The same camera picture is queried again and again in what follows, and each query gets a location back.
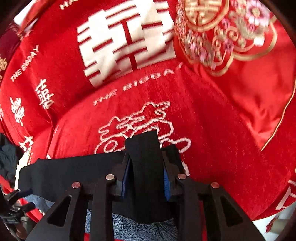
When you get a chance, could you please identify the black pants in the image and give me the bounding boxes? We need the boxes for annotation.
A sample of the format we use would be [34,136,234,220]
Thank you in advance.
[15,130,185,241]

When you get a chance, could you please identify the red embroidered satin pillow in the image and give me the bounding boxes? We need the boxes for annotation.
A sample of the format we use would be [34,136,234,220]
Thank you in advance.
[173,0,296,151]

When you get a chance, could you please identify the red printed blanket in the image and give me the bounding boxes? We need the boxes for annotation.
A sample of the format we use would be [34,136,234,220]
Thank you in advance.
[0,0,296,241]

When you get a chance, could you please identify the dark red printed pillow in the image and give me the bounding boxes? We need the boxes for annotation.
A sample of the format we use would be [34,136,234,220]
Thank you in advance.
[0,24,23,84]

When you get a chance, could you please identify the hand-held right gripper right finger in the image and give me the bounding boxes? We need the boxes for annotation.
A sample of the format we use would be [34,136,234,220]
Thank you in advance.
[161,145,265,241]

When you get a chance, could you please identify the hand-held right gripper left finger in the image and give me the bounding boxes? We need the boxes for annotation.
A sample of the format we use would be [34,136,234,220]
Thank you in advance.
[25,150,130,241]

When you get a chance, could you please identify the dark cloth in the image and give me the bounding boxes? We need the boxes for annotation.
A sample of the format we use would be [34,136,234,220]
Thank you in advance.
[0,134,24,181]

